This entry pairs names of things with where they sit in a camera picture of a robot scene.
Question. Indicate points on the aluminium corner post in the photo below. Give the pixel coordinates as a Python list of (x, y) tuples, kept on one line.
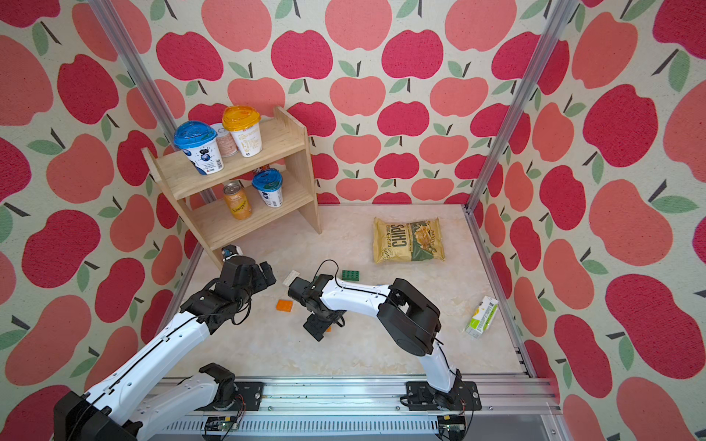
[(529, 84), (154, 105)]

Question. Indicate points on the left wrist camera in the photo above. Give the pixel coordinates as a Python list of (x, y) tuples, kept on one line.
[(230, 251)]

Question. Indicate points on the yellow chips bag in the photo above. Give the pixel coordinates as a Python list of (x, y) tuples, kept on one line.
[(407, 242)]

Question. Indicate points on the orange lid yogurt cup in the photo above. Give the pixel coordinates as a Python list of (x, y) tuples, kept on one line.
[(242, 122)]

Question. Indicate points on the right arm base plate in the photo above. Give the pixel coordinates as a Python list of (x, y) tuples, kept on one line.
[(419, 396)]

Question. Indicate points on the blue lid yogurt cup lower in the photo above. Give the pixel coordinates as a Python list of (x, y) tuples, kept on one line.
[(269, 186)]

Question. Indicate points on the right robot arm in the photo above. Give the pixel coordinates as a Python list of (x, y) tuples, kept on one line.
[(410, 318)]

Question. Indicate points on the green lego brick right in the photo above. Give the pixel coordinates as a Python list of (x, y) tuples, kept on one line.
[(350, 275)]

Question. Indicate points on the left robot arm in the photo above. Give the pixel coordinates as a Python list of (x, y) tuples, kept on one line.
[(119, 407)]

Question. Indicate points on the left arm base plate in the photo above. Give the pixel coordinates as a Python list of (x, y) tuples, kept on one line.
[(238, 396)]

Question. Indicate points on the left aluminium corner post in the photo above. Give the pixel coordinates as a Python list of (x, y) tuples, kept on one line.
[(154, 105)]

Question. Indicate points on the orange soda can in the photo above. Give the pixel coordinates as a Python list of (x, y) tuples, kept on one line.
[(237, 201)]

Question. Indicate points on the pink yogurt cup behind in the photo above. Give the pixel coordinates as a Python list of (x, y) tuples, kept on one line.
[(225, 141)]

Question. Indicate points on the wooden two-tier shelf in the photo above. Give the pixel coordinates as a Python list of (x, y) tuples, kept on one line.
[(284, 137)]

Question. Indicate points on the white lego brick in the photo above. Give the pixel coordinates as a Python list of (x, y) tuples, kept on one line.
[(290, 278)]

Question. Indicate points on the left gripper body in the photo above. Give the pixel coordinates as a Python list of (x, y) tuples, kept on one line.
[(259, 281)]

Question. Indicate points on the blue lid yogurt cup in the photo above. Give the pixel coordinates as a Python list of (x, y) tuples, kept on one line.
[(197, 141), (269, 186)]

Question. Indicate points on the blue lid yogurt cup upper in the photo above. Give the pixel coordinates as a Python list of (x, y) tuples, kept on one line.
[(197, 141)]

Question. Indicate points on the aluminium front rail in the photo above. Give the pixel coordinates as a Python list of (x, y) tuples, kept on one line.
[(513, 407)]

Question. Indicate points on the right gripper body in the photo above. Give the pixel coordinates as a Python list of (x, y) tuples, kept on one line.
[(313, 322)]

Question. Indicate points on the right aluminium corner post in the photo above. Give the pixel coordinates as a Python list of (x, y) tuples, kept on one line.
[(529, 84)]

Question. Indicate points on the small green white carton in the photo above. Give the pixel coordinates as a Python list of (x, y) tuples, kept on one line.
[(482, 317)]

